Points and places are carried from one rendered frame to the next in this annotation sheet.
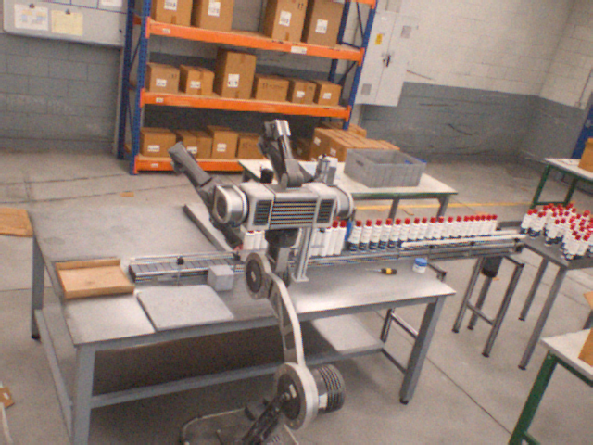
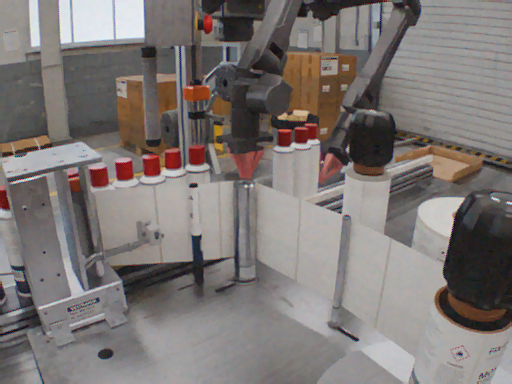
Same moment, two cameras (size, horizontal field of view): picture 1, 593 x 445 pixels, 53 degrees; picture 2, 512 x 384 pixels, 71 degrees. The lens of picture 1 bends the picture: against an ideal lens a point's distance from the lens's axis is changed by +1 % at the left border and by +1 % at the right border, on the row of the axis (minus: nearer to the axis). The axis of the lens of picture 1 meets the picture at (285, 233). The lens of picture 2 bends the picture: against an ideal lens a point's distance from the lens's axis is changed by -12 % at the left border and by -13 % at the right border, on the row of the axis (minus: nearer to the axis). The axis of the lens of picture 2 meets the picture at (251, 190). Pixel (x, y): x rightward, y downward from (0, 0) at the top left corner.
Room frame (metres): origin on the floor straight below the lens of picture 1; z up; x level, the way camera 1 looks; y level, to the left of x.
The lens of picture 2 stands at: (3.79, -0.05, 1.29)
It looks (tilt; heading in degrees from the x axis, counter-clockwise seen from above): 21 degrees down; 176
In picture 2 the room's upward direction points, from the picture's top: straight up
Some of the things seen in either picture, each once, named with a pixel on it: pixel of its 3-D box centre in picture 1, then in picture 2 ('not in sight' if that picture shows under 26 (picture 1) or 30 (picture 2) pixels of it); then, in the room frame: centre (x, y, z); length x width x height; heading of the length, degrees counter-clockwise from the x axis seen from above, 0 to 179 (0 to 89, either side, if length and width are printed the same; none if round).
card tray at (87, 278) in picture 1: (94, 277); (440, 162); (2.38, 0.83, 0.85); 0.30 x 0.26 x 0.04; 124
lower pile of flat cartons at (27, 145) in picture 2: not in sight; (26, 151); (-0.85, -2.49, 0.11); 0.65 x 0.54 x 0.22; 121
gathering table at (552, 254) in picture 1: (543, 291); not in sight; (4.16, -2.02, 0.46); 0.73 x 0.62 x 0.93; 124
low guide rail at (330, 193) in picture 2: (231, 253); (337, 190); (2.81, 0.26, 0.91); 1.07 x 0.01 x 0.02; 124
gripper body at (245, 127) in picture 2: not in sight; (245, 126); (3.01, 0.00, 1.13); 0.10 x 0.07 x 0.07; 123
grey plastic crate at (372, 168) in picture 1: (383, 168); not in sight; (5.10, -0.74, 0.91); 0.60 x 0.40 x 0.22; 127
